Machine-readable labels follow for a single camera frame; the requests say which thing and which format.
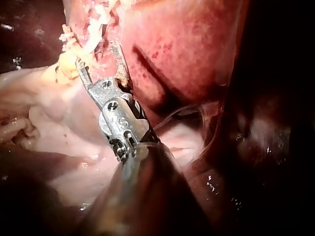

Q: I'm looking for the right arm instrument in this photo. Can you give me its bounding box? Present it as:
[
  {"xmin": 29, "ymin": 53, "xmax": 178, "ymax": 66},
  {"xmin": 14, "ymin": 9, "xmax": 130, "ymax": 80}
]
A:
[{"xmin": 86, "ymin": 77, "xmax": 161, "ymax": 163}]

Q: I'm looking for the right arm instrument jaw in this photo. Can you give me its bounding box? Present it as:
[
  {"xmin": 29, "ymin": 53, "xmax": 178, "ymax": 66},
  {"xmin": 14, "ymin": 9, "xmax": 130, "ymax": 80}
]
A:
[
  {"xmin": 109, "ymin": 39, "xmax": 129, "ymax": 87},
  {"xmin": 74, "ymin": 58, "xmax": 94, "ymax": 87}
]

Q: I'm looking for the pale fatty tissue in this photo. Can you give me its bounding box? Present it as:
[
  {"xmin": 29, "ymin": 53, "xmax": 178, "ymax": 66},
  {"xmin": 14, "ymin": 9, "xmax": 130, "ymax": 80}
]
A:
[
  {"xmin": 0, "ymin": 67, "xmax": 124, "ymax": 205},
  {"xmin": 55, "ymin": 50, "xmax": 87, "ymax": 86},
  {"xmin": 157, "ymin": 122, "xmax": 206, "ymax": 168}
]

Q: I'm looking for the dark red liver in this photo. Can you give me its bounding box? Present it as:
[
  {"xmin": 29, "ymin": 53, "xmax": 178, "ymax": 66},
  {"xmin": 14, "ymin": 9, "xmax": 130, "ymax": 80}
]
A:
[{"xmin": 0, "ymin": 0, "xmax": 315, "ymax": 236}]

